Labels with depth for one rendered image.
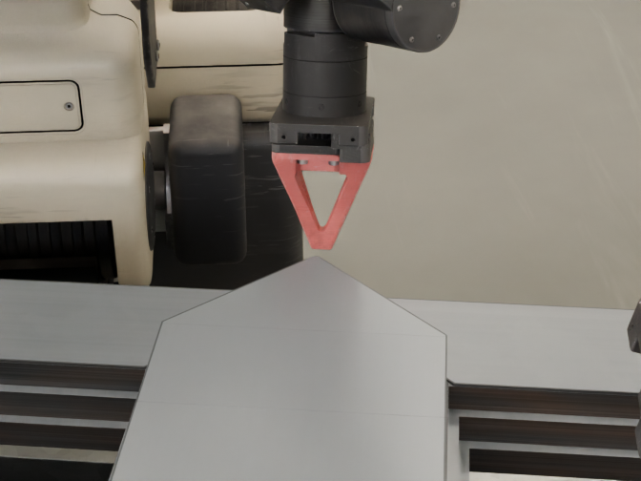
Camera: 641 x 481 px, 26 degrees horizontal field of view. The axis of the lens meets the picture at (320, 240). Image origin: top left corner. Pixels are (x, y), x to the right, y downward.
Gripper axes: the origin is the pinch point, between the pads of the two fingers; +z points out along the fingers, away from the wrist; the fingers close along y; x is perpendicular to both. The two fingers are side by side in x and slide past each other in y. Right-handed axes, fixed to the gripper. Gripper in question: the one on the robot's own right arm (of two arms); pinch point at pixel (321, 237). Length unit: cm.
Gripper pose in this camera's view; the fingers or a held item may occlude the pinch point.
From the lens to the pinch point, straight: 97.5
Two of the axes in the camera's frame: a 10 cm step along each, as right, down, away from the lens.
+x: -10.0, -0.4, 0.7
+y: 0.8, -2.9, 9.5
